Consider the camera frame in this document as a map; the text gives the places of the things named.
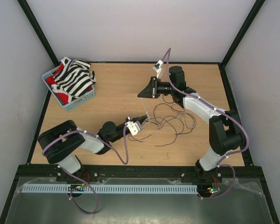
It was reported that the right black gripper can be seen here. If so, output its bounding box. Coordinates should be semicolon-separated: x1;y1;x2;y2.
138;76;175;98

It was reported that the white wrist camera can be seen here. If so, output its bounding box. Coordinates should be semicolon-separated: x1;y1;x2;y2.
153;60;164;79
126;117;142;136

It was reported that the red cloth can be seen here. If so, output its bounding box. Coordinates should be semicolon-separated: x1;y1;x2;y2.
45;64;72;105

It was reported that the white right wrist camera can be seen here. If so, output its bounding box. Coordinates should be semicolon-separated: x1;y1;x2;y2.
153;60;164;79

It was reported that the white zip tie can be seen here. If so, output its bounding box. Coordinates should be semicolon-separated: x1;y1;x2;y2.
140;98;150;123

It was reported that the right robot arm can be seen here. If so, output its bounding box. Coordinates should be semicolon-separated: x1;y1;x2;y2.
138;61;249;182

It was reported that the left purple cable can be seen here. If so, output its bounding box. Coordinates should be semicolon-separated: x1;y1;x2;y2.
42;123;130;214

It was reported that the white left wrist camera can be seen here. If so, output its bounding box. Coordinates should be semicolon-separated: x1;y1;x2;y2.
126;117;142;136

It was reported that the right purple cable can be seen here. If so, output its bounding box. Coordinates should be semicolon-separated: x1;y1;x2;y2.
161;48;251;201

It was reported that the wire bundle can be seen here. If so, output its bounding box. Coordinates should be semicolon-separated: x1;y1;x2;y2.
128;102;204;147

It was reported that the light blue plastic basket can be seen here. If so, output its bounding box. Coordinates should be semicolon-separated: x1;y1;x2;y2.
41;67;95;112

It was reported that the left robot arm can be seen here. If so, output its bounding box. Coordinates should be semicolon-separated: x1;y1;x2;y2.
38;115;147;181

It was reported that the purple cable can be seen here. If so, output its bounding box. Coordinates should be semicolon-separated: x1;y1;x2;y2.
161;48;251;201
42;123;130;214

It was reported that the light blue slotted cable duct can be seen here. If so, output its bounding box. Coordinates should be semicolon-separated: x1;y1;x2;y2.
21;184;197;195

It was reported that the zebra striped cloth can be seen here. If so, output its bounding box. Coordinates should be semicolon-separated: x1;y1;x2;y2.
54;57;96;100

